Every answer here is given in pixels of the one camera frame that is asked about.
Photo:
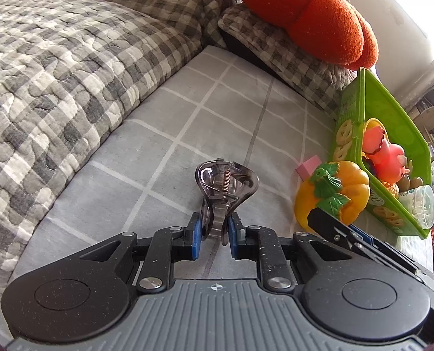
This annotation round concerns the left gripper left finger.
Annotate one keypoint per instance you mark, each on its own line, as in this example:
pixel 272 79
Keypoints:
pixel 159 254

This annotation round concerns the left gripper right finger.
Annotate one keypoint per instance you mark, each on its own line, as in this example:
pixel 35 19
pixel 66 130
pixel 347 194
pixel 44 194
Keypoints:
pixel 262 246

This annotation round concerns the orange pumpkin shaped container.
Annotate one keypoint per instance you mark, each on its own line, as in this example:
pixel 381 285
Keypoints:
pixel 342 189

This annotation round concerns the leopard print hair claw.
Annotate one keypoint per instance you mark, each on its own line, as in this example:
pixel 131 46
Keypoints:
pixel 225 185

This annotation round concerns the beige rubber hand toy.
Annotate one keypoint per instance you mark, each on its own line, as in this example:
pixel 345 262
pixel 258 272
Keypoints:
pixel 407 183

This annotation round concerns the pink rectangular box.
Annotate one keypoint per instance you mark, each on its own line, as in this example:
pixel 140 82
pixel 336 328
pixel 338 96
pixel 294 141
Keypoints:
pixel 308 167

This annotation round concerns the yellow toy corn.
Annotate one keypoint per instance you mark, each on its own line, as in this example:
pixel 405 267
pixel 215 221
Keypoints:
pixel 393 189

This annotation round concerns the pink rubber pig toy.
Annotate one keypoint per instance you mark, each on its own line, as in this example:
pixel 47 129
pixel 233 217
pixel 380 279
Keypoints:
pixel 389 161

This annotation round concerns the clear cotton swab jar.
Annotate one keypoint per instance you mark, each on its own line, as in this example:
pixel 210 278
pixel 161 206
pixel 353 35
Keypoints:
pixel 419 202

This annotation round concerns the green plastic storage bin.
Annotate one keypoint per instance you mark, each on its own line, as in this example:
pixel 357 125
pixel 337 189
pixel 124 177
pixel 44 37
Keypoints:
pixel 365 98

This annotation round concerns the grey grid bed sheet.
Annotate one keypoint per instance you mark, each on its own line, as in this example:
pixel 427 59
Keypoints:
pixel 142 178

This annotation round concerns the large orange pumpkin plush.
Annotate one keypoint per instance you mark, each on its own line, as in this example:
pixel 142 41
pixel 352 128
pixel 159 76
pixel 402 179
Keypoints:
pixel 331 30

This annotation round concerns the grey checked quilted blanket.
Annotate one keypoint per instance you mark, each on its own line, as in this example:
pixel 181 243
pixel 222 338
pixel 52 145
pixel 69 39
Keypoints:
pixel 71 72

